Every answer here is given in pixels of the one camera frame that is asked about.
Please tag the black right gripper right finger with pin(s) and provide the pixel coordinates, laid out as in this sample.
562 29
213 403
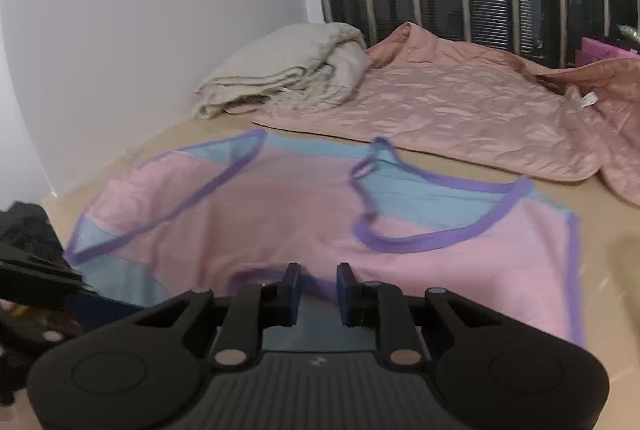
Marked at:
481 366

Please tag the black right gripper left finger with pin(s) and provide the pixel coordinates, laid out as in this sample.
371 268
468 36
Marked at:
154 366

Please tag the pink blue purple-trimmed garment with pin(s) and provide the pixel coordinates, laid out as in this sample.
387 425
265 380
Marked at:
225 213

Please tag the pink quilted satin jacket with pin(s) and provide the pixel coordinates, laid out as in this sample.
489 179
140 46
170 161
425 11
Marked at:
491 108

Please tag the magenta pink box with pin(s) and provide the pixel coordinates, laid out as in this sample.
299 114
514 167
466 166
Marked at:
592 50

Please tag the cream knitted fringed blanket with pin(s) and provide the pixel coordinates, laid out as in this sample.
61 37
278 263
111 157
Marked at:
297 67

